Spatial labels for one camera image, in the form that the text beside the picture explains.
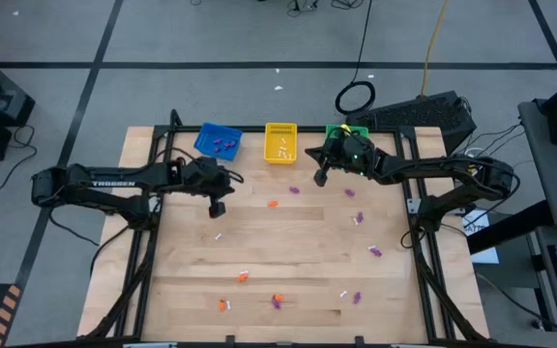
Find black cable bundle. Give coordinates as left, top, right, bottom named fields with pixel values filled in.
left=285, top=0, right=369, bottom=14

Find yellow extension cable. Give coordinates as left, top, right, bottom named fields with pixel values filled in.
left=419, top=0, right=450, bottom=97

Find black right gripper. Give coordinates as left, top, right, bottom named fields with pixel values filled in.
left=306, top=134, right=376, bottom=189

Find green plastic basket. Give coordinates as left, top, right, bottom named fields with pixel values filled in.
left=325, top=124, right=370, bottom=141

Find black coiled cable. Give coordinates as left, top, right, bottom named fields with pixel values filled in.
left=334, top=0, right=377, bottom=116

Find black desk cables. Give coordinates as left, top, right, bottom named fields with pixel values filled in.
left=452, top=123, right=526, bottom=168

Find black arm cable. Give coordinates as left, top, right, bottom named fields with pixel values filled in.
left=48, top=212, right=132, bottom=279
left=400, top=226, right=430, bottom=253

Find black floor cable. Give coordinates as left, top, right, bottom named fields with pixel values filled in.
left=474, top=270, right=557, bottom=342
left=0, top=124, right=39, bottom=192

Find black desk beam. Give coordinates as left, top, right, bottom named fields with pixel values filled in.
left=466, top=199, right=553, bottom=256

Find blue plastic basket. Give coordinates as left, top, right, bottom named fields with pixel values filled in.
left=192, top=122, right=244, bottom=162

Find grey side table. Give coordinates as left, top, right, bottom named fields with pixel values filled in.
left=517, top=99, right=557, bottom=231

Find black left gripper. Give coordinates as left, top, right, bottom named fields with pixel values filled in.
left=181, top=157, right=235, bottom=219

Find white paper sheet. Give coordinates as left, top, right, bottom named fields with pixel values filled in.
left=461, top=207, right=501, bottom=265

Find yellow plastic basket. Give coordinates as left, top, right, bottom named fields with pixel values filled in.
left=263, top=122, right=299, bottom=165

